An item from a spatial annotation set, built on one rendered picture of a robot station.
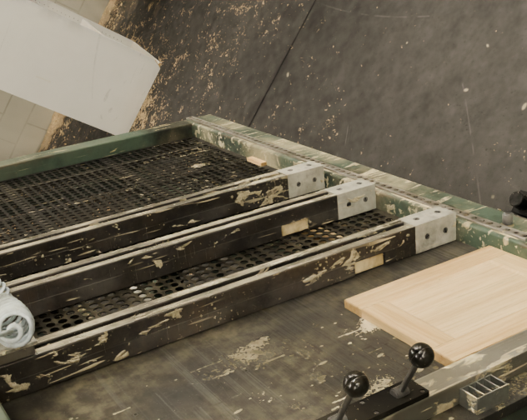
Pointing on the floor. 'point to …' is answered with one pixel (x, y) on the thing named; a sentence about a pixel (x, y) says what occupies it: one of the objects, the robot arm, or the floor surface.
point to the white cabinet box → (66, 62)
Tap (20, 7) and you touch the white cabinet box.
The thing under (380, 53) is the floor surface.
